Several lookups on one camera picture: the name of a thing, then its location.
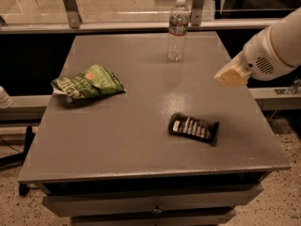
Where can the right metal railing post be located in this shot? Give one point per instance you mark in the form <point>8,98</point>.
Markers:
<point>196,12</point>

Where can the black stand base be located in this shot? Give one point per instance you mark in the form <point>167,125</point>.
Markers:
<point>20,158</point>

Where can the metal floor bracket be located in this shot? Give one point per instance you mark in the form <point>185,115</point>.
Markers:
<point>292,88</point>

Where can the left metal railing post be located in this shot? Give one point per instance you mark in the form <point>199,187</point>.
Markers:
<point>73,15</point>

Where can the grey cabinet with drawers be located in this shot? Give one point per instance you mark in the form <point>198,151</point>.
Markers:
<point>112,161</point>

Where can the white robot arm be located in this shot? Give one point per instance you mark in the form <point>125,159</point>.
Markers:
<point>286,38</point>

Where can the clear plastic water bottle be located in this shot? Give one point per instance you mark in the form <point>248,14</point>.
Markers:
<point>177,30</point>

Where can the green chip bag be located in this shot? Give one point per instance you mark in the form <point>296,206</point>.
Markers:
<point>95,81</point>

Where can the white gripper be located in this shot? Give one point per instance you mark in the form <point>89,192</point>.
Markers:
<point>261,59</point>

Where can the black rxbar chocolate wrapper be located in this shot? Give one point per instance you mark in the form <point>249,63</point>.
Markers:
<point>197,129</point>

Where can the white object at left edge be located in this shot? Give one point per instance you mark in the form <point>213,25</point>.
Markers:
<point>5,99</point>

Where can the metal railing post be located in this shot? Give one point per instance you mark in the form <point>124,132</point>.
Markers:
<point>73,15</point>
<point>196,12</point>

